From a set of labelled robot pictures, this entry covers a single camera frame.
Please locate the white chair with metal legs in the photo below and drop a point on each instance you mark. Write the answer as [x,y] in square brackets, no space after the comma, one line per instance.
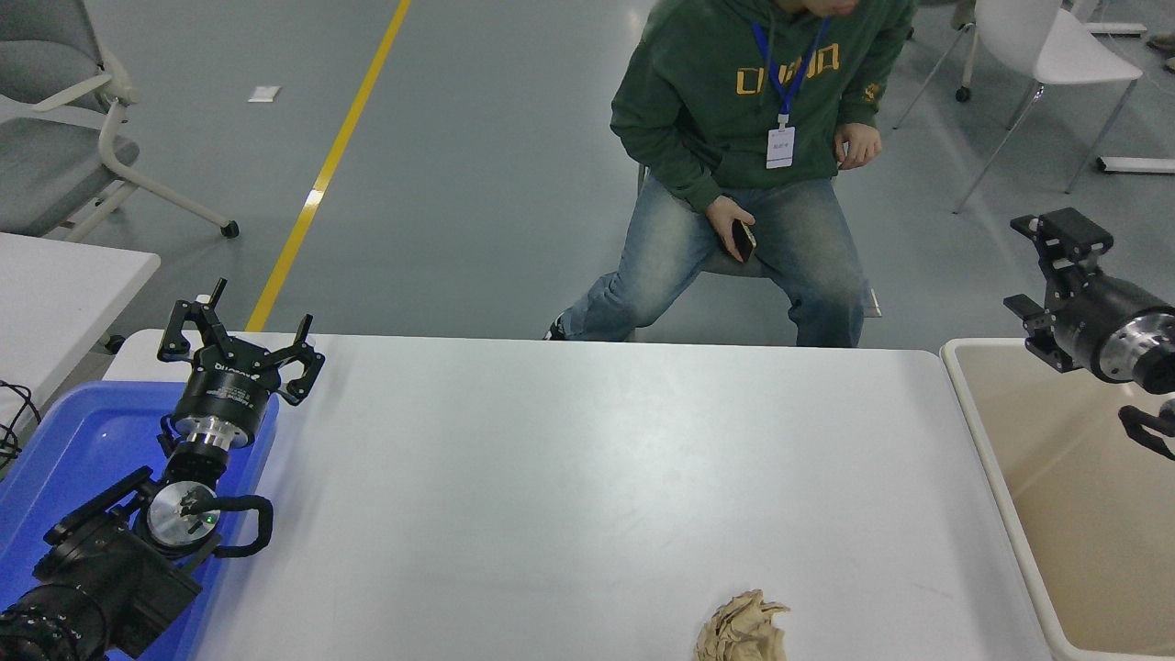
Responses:
[1065,46]

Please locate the white table foot bar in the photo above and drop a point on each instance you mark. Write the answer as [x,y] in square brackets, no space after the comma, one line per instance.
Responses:
[1134,164]
[1115,28]

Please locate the grey chair with white armrests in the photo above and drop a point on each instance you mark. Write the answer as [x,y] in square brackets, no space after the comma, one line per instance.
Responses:
[734,268]

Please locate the white side table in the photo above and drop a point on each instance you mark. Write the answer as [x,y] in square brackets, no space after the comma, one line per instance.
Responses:
[55,294]

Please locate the person's right hand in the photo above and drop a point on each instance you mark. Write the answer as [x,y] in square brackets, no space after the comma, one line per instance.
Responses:
[721,220]

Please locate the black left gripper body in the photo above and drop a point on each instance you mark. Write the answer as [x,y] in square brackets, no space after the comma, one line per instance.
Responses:
[229,390]

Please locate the person's left hand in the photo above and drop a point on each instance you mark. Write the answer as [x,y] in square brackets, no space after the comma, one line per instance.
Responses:
[858,147]

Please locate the person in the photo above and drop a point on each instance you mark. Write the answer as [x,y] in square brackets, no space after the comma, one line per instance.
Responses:
[698,110]

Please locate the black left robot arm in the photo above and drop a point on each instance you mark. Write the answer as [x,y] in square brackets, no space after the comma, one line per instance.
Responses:
[110,569]

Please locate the blue plastic tray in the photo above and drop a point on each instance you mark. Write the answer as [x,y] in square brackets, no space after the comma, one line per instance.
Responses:
[83,441]

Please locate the black smartphone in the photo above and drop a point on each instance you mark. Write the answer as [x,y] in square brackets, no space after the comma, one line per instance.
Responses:
[745,240]

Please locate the black caster wheel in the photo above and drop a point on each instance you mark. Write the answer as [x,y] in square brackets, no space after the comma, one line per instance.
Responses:
[115,344]

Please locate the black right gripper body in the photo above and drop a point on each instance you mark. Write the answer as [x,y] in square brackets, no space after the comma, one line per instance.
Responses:
[1092,317]

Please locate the grey office chair white frame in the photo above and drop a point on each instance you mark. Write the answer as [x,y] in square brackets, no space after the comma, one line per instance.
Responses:
[46,165]

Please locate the large pale plastic bin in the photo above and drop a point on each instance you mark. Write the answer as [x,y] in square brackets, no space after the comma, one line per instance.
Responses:
[1056,496]

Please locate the white-legged caster chair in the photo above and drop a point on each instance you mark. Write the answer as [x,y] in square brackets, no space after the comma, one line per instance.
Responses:
[964,92]

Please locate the tan paper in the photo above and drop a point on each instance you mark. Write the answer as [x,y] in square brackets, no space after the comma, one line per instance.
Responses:
[739,629]

